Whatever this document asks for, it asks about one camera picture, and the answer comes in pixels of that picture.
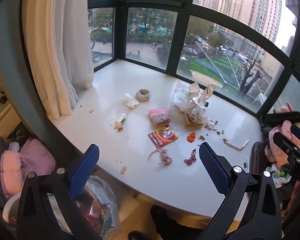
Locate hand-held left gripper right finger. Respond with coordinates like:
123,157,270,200
198,142,283,240

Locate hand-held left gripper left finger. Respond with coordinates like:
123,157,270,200
16,144,103,240

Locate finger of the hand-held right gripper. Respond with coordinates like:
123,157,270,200
273,131,300,165
290,124,300,145

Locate plastic bag with wrappers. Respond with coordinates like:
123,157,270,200
47,176,120,239

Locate crushed clear bottle green cap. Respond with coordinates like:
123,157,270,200
190,101,215,128

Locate gold paper box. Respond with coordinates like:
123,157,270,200
188,81,219,104

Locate clear plastic bag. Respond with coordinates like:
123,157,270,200
170,81,203,110

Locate white printed cloth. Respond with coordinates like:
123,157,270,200
269,165,292,188

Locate pink plush toy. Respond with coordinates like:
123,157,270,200
273,102,294,114

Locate rolled white paper stick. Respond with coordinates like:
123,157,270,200
223,139,250,152

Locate scattered peanut shells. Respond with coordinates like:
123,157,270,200
197,121,226,142

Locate yellow paper wrapper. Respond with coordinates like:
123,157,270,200
182,111,205,128

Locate pink padded jacket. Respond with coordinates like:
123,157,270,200
0,139,57,198

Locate red snack packet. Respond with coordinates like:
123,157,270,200
148,125,178,147

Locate small white bottle green label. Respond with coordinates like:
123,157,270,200
114,113,128,127

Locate pink knit cloth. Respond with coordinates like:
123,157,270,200
149,109,171,127

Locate crumpled white tissue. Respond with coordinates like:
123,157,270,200
124,93,140,109

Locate black shoe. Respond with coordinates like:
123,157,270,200
128,230,150,240

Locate white round container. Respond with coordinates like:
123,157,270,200
2,195,22,223

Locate beige cabinet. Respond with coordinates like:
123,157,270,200
0,75,22,140

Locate white curtain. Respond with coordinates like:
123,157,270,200
22,0,95,120

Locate purple white string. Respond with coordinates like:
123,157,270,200
184,149,197,166

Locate pink white string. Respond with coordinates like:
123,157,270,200
149,147,173,167

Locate dark window frame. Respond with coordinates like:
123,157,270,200
87,0,300,120

